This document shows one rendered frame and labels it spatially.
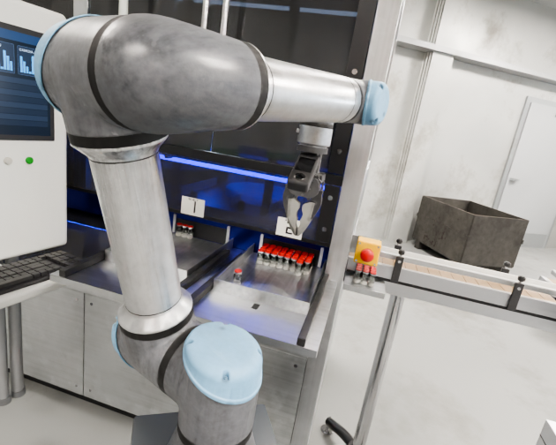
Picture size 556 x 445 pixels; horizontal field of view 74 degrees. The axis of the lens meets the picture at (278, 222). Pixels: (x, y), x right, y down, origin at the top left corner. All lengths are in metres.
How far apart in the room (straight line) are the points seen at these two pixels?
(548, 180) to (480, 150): 1.41
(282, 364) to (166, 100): 1.13
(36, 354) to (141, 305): 1.43
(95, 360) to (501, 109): 5.57
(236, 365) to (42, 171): 1.03
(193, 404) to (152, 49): 0.44
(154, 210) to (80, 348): 1.34
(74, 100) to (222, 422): 0.44
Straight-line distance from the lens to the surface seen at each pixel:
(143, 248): 0.53
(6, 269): 1.29
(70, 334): 1.80
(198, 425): 0.59
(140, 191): 0.49
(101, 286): 1.03
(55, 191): 1.44
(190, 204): 1.27
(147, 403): 1.74
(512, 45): 6.08
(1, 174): 1.34
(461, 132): 5.64
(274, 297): 0.96
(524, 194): 6.65
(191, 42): 0.38
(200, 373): 0.54
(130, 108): 0.39
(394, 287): 1.31
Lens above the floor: 1.34
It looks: 15 degrees down
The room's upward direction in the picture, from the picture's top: 9 degrees clockwise
